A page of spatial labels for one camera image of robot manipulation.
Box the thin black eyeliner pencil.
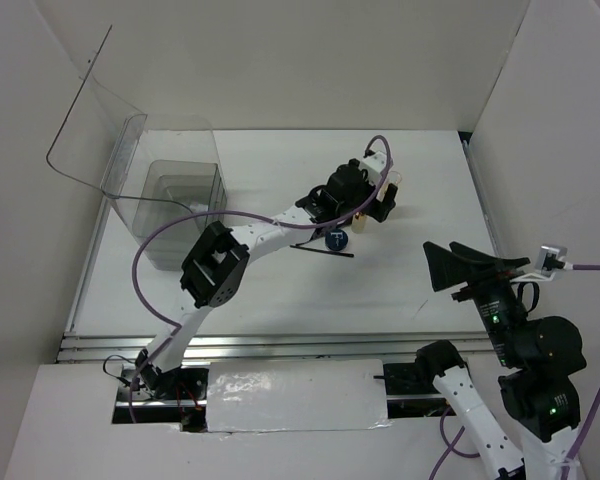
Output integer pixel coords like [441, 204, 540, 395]
[290, 245, 355, 258]

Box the clear acrylic organizer box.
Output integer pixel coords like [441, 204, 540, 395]
[45, 37, 227, 271]

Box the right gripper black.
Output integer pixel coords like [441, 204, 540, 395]
[422, 236, 528, 362]

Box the white foil cover plate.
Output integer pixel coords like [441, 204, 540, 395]
[206, 359, 390, 433]

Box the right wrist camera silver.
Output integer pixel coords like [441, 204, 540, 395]
[513, 244, 573, 283]

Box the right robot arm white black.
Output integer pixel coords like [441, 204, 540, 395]
[415, 241, 587, 479]

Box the blue round compact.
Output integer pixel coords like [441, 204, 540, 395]
[324, 229, 349, 252]

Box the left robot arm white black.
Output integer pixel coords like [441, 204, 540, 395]
[135, 151, 397, 399]

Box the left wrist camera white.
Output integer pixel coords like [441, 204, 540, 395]
[360, 152, 393, 188]

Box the small beige bottle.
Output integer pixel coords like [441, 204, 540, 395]
[351, 212, 368, 234]

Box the aluminium front rail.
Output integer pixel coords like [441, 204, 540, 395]
[56, 332, 492, 365]

